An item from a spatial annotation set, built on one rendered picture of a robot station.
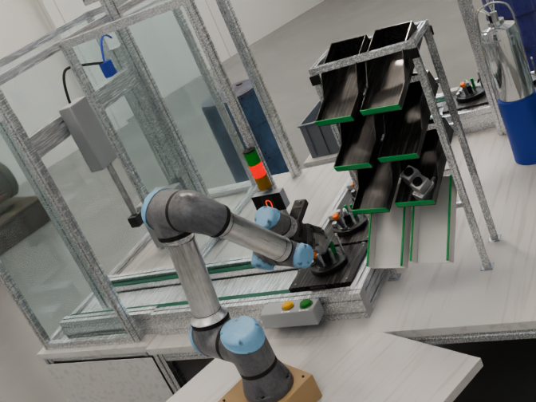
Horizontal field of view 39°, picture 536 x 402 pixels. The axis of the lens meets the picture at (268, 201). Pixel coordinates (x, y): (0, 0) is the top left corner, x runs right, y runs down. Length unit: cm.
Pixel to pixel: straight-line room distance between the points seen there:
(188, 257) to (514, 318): 95
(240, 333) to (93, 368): 126
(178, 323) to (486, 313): 117
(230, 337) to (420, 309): 66
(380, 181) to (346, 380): 64
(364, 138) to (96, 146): 130
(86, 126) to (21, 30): 749
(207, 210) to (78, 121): 132
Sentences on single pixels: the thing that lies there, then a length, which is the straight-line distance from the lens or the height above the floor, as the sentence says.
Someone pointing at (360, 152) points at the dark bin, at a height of 138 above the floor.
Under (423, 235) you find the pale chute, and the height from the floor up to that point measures 105.
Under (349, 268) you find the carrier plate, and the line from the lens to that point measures 259.
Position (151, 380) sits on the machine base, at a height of 68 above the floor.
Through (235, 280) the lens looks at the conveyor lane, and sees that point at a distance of 297.
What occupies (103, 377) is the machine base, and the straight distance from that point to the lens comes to 327.
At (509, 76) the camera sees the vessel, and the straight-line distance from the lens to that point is 298.
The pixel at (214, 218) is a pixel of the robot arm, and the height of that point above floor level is 150.
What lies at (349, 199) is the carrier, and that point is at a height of 97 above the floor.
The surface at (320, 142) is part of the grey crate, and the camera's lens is 462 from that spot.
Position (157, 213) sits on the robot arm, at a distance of 206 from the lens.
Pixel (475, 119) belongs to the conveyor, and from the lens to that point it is 356.
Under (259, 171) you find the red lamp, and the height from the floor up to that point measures 133.
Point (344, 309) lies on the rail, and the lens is 252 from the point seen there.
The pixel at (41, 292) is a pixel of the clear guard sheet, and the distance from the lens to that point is 319.
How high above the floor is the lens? 221
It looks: 22 degrees down
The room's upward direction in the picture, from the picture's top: 24 degrees counter-clockwise
